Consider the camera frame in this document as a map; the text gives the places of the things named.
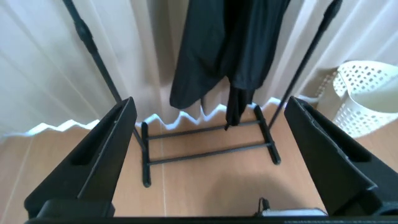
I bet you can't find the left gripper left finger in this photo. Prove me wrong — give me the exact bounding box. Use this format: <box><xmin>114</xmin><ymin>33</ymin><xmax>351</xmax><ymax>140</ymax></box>
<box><xmin>24</xmin><ymin>96</ymin><xmax>138</xmax><ymax>218</ymax></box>

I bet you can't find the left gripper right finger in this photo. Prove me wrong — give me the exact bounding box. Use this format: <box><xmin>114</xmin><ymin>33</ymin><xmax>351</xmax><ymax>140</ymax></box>
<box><xmin>283</xmin><ymin>95</ymin><xmax>398</xmax><ymax>218</ymax></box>

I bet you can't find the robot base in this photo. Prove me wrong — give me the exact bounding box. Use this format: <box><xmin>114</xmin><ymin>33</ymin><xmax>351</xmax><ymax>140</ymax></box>
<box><xmin>254</xmin><ymin>197</ymin><xmax>329</xmax><ymax>218</ymax></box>

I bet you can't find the white laundry basket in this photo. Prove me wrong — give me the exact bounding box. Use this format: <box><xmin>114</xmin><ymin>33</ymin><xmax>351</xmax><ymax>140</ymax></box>
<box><xmin>316</xmin><ymin>60</ymin><xmax>398</xmax><ymax>139</ymax></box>

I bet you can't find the black clothes rack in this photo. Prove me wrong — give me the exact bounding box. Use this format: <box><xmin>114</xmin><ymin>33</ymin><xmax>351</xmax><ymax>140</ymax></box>
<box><xmin>61</xmin><ymin>0</ymin><xmax>343</xmax><ymax>189</ymax></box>

